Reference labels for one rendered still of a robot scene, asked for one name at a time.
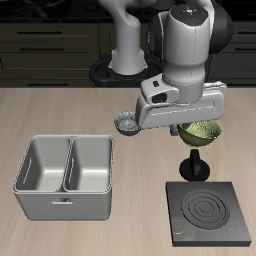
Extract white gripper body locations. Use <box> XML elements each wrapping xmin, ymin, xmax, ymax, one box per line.
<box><xmin>134</xmin><ymin>80</ymin><xmax>228</xmax><ymax>130</ymax></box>

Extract green bowl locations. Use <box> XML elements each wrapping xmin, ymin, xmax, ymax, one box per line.
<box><xmin>176</xmin><ymin>120</ymin><xmax>223</xmax><ymax>148</ymax></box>

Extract round black stove knob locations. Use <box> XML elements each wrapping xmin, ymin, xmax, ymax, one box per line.
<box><xmin>179</xmin><ymin>148</ymin><xmax>211</xmax><ymax>182</ymax></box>

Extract dark grey flat stove plate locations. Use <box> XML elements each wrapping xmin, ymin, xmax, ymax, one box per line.
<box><xmin>165</xmin><ymin>180</ymin><xmax>253</xmax><ymax>248</ymax></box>

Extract small grey fluted dish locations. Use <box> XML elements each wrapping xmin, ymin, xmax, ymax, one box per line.
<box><xmin>113</xmin><ymin>111</ymin><xmax>142</xmax><ymax>137</ymax></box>

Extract white two-bin basket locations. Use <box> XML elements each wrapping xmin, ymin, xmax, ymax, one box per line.
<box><xmin>12</xmin><ymin>134</ymin><xmax>115</xmax><ymax>222</ymax></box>

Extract dark kitchen cupboards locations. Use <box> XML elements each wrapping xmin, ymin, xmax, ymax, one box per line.
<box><xmin>0</xmin><ymin>0</ymin><xmax>256</xmax><ymax>89</ymax></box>

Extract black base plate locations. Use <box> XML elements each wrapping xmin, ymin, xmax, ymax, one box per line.
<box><xmin>88</xmin><ymin>53</ymin><xmax>165</xmax><ymax>84</ymax></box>

